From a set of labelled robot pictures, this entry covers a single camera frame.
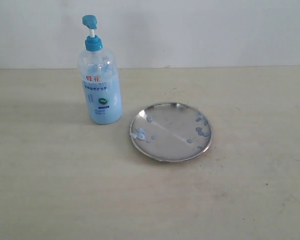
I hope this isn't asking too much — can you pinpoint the round stainless steel plate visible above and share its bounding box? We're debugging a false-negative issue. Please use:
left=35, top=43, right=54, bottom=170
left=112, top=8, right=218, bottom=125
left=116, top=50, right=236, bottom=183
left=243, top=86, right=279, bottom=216
left=129, top=102, right=213, bottom=163

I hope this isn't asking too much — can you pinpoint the blue pump lotion bottle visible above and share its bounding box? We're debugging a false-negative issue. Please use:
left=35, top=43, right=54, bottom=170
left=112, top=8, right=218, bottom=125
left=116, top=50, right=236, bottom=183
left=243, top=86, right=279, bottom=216
left=78, top=14, right=123, bottom=125

